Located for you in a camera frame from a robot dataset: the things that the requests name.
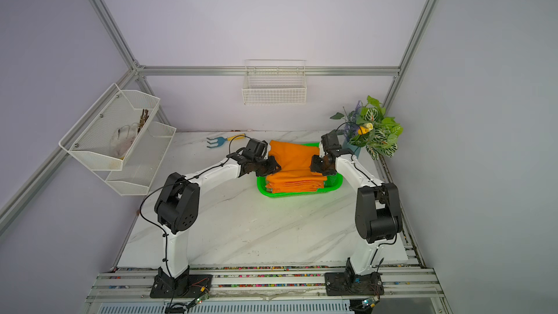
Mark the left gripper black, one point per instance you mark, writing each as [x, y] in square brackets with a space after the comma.
[272, 166]

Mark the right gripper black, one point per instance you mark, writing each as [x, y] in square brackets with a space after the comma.
[315, 166]

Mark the green plastic basket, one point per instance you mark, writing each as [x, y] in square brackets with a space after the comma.
[333, 183]

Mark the orange pants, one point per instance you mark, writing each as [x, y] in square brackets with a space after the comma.
[295, 175]

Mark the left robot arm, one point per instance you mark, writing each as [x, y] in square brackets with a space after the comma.
[177, 207]

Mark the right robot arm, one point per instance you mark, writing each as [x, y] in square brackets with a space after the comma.
[378, 215]

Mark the teal vase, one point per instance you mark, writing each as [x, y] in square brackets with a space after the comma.
[354, 148]

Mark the artificial plant bouquet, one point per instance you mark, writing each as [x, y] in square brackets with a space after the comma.
[368, 126]

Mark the white mesh lower shelf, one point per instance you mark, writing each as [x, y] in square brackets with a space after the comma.
[140, 170]

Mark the brown dried twigs in shelf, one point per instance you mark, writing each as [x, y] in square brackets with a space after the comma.
[143, 119]

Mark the clear plastic bag in shelf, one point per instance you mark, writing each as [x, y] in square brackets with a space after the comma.
[123, 139]

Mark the small garden fork yellow handle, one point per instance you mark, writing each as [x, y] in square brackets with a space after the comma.
[220, 141]

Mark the white wire wall basket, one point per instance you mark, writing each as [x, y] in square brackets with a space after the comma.
[274, 83]

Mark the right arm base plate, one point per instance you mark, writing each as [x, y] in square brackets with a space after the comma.
[341, 284]

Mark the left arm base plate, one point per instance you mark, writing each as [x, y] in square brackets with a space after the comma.
[185, 286]

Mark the aluminium frame rails front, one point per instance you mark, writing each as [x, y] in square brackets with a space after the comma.
[282, 289]

